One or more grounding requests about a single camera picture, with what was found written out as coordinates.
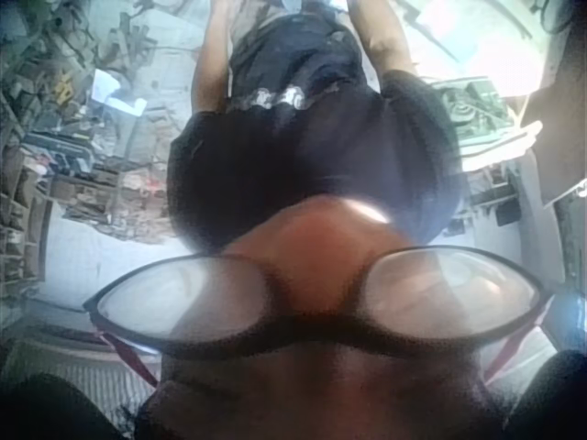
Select brown wooden board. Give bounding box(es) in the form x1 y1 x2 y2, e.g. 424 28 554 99
516 77 587 208

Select wooden shelf with compartments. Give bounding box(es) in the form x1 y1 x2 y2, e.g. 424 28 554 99
0 137 52 288

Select person's legs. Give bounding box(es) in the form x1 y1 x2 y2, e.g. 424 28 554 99
228 0 373 110

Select white paper sheet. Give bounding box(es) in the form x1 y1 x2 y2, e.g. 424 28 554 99
90 68 149 116

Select cluttered workbench with tools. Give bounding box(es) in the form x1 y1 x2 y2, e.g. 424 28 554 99
0 0 216 222

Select green metal machine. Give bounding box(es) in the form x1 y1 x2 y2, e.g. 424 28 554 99
428 76 515 149

